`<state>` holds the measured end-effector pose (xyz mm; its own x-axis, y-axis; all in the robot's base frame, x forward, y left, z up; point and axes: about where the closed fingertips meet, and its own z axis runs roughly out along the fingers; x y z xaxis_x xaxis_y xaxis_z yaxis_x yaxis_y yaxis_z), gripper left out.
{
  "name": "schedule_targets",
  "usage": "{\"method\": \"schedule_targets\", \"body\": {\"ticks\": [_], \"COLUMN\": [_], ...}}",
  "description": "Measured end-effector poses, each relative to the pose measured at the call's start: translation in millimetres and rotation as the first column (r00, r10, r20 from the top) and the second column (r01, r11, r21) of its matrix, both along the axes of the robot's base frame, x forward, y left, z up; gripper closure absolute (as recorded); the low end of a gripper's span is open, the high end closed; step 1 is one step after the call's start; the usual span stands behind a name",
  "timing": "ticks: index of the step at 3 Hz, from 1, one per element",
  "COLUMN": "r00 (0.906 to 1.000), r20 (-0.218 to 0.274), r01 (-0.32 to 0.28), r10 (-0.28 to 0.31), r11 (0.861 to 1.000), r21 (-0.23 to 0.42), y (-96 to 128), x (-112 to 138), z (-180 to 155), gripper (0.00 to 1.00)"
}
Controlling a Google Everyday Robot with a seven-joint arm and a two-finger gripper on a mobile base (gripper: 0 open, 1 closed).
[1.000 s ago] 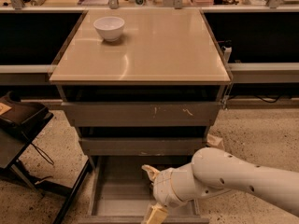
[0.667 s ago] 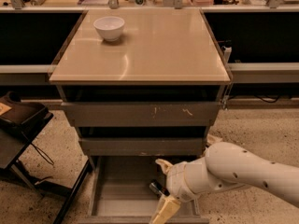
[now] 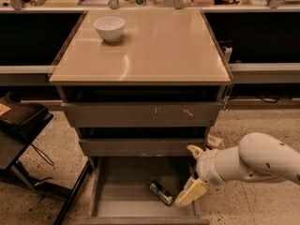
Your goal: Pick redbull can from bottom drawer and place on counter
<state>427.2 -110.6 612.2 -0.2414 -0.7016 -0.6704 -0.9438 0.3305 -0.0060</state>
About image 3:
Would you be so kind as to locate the redbull can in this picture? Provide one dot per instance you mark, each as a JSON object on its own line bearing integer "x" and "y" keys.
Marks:
{"x": 161, "y": 192}

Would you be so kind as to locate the white bowl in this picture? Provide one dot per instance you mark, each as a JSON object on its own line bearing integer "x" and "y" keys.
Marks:
{"x": 110, "y": 28}

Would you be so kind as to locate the grey middle drawer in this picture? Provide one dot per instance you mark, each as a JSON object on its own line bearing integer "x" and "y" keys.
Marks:
{"x": 138, "y": 147}

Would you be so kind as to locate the black tray with note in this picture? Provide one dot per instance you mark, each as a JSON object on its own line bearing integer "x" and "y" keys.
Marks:
{"x": 22, "y": 118}

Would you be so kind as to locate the crumpled white cloth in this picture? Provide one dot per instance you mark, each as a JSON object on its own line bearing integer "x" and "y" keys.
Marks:
{"x": 215, "y": 142}

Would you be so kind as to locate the beige counter cabinet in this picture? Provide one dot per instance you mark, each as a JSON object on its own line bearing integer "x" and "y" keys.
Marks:
{"x": 158, "y": 46}

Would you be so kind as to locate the grey drawer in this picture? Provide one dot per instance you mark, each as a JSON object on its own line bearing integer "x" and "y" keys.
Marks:
{"x": 141, "y": 114}
{"x": 121, "y": 193}
{"x": 138, "y": 147}

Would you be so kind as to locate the grey bottom drawer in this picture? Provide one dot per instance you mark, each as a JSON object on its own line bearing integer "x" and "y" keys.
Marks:
{"x": 121, "y": 193}

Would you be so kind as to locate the grey top drawer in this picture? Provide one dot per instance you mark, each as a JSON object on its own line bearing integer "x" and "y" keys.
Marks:
{"x": 141, "y": 114}

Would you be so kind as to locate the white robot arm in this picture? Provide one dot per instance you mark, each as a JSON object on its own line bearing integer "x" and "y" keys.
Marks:
{"x": 257, "y": 158}

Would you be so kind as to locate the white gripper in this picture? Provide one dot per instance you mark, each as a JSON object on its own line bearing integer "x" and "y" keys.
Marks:
{"x": 206, "y": 166}

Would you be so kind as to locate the white clamp on counter side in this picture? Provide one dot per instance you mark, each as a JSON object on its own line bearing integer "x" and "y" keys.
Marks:
{"x": 227, "y": 48}

